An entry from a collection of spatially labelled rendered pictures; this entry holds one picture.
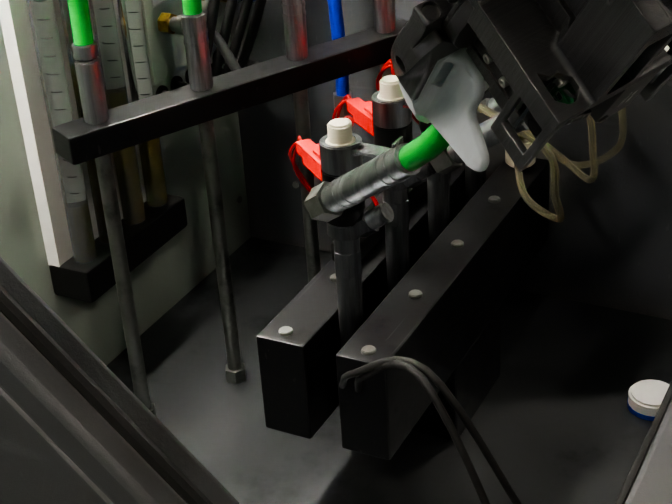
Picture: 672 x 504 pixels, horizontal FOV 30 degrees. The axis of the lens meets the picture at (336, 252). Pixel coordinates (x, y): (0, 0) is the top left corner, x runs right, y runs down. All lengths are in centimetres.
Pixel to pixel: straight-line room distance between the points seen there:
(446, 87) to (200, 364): 60
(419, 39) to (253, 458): 54
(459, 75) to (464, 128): 3
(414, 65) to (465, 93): 3
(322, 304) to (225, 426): 19
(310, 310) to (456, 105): 36
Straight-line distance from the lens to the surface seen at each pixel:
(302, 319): 89
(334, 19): 111
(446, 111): 58
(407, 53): 54
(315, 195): 72
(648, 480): 80
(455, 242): 97
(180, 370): 112
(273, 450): 101
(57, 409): 54
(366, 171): 68
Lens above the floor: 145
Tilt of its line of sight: 29 degrees down
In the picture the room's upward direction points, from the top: 4 degrees counter-clockwise
